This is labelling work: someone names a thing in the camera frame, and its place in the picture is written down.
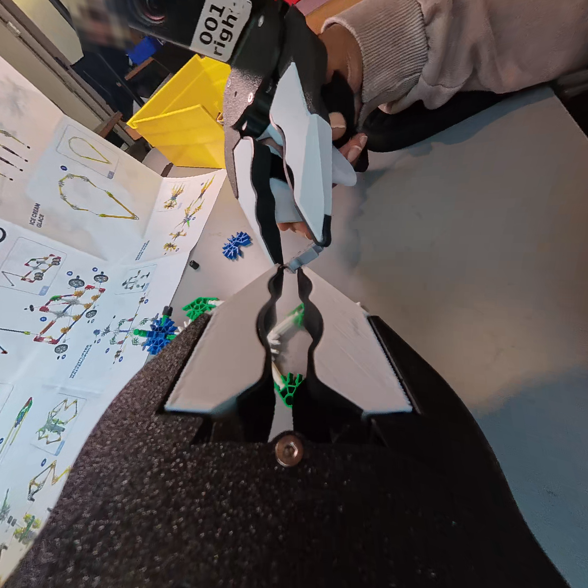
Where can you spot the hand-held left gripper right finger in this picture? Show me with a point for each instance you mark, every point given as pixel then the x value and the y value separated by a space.
pixel 363 367

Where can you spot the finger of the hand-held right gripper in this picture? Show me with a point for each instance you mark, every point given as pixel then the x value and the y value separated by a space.
pixel 246 174
pixel 307 160

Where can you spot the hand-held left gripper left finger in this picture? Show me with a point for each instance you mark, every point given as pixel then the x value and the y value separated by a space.
pixel 220 367

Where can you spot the construction toy figure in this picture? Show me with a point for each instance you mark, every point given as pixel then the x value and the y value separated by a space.
pixel 158 333

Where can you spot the blue snowflake toy connector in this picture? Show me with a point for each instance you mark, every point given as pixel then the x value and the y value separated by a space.
pixel 236 246

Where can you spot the grey snowflake toy connector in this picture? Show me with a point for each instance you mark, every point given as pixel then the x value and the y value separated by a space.
pixel 305 259

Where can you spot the person's right forearm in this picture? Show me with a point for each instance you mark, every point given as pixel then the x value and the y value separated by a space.
pixel 459 46

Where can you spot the grey desk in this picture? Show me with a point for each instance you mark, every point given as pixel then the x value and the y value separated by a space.
pixel 459 275

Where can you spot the person's right hand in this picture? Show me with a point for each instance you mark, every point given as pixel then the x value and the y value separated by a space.
pixel 344 50

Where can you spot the yellow plastic bin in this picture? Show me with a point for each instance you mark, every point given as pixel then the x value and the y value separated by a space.
pixel 183 133

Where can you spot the folded instruction sheet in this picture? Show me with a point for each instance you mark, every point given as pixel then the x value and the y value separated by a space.
pixel 92 239

